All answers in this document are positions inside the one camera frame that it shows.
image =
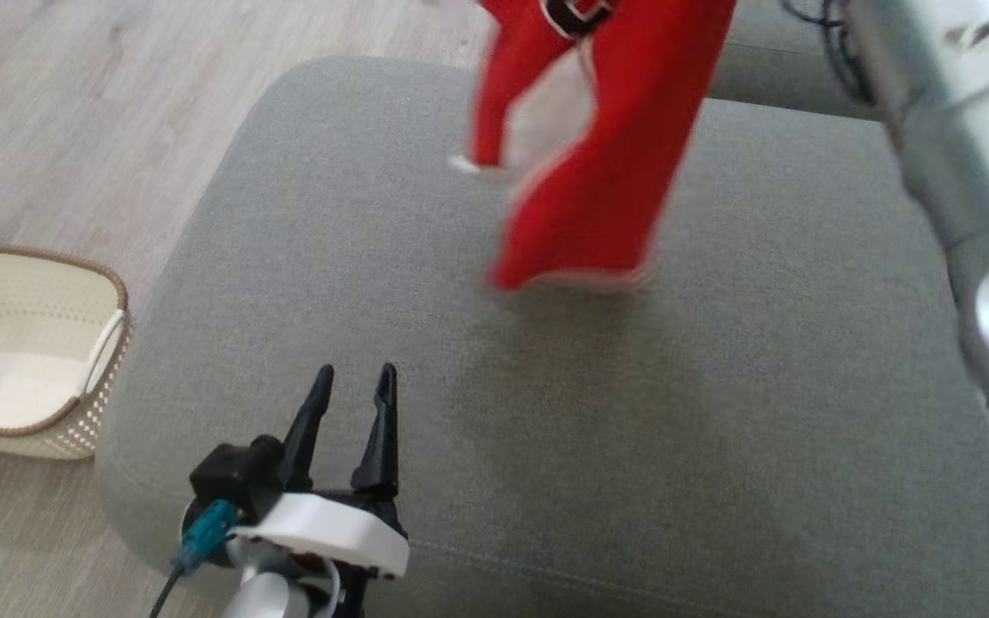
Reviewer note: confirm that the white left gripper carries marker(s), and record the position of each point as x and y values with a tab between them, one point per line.
331	532

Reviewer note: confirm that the red white basketball jersey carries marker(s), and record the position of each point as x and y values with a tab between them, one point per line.
606	172

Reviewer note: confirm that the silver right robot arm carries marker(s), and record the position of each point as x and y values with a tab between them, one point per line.
967	154

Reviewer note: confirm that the grey sofa seat cushion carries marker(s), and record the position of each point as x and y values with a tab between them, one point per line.
632	412

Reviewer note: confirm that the cream perforated laundry basket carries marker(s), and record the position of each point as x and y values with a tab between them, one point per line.
14	360

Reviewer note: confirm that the grey sofa back cushion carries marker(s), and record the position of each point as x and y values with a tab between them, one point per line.
769	77

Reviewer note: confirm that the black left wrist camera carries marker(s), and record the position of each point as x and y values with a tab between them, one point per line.
233	476

